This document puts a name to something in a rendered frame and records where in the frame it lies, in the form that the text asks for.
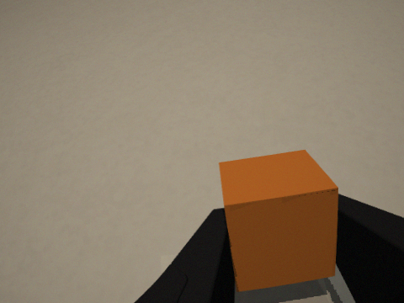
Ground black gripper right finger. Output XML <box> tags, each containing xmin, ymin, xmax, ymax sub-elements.
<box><xmin>336</xmin><ymin>194</ymin><xmax>404</xmax><ymax>303</ymax></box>

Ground brown block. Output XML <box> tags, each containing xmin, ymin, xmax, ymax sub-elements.
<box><xmin>219</xmin><ymin>151</ymin><xmax>339</xmax><ymax>292</ymax></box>

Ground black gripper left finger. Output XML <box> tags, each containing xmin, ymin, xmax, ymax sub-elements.
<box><xmin>135</xmin><ymin>208</ymin><xmax>236</xmax><ymax>303</ymax></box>

